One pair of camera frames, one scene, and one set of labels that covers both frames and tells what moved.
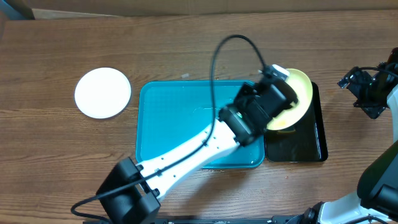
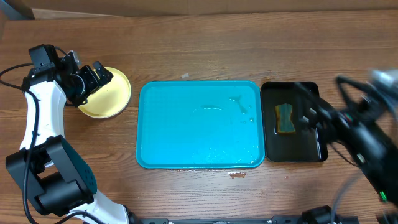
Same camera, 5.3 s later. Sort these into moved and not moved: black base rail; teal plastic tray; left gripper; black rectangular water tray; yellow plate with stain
Moved: left gripper; yellow plate with stain
Not moved: black rectangular water tray; black base rail; teal plastic tray
